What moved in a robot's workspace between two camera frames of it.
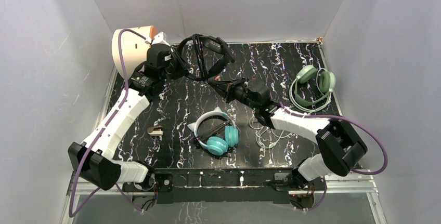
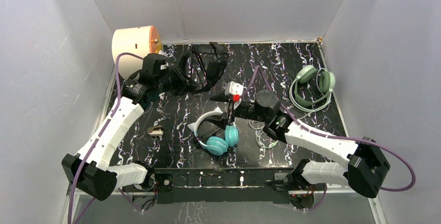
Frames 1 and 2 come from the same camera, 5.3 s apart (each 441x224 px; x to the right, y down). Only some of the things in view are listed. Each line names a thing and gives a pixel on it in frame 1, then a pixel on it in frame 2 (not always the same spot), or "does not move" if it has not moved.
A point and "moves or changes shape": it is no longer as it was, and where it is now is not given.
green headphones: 327,82 does not move
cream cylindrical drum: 134,50 does not move
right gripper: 227,89 → 222,120
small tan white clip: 157,130 does not move
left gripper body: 176,67 → 181,76
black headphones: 200,56 moves or changes shape
